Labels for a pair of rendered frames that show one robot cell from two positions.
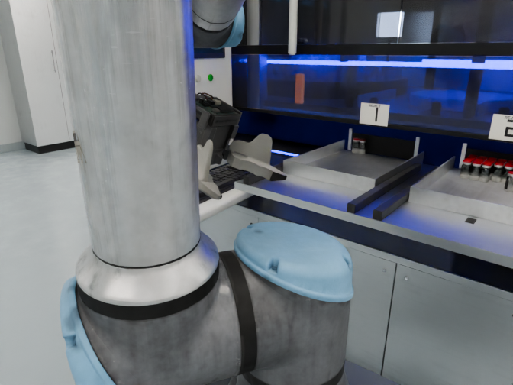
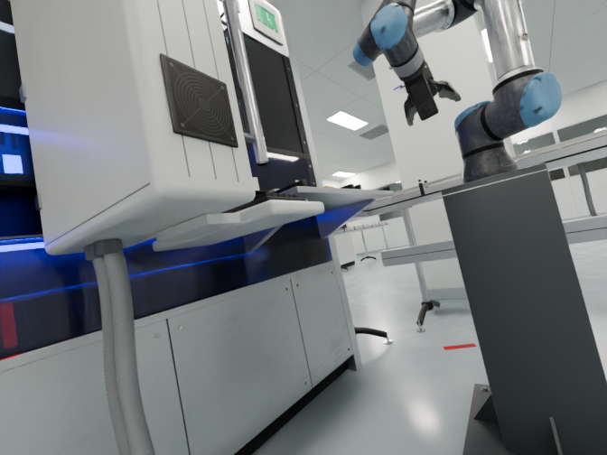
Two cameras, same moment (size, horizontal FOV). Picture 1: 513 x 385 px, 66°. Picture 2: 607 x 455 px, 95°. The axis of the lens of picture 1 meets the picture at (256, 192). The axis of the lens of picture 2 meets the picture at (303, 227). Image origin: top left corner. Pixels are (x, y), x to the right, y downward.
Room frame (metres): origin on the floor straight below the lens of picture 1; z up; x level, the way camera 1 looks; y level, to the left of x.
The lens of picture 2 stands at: (0.95, 0.84, 0.70)
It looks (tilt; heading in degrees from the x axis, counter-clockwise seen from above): 4 degrees up; 270
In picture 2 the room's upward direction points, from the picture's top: 12 degrees counter-clockwise
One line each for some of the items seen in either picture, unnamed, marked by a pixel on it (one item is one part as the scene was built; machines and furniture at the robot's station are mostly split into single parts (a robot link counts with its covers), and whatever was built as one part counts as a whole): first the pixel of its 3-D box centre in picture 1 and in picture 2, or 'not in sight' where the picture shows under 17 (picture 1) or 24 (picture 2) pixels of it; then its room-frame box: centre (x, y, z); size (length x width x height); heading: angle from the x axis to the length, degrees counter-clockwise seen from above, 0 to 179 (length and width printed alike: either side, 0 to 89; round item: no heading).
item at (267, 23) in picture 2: not in sight; (266, 19); (0.92, -0.59, 1.96); 0.21 x 0.01 x 0.21; 50
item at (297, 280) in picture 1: (286, 294); (479, 129); (0.34, -0.03, 0.96); 0.13 x 0.12 x 0.14; 110
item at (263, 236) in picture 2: not in sight; (274, 227); (1.06, -0.17, 0.80); 0.34 x 0.03 x 0.13; 140
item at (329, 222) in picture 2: not in sight; (346, 219); (0.74, -0.55, 0.80); 0.34 x 0.03 x 0.13; 140
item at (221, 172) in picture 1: (214, 181); (228, 218); (1.14, 0.13, 0.82); 0.40 x 0.14 x 0.02; 147
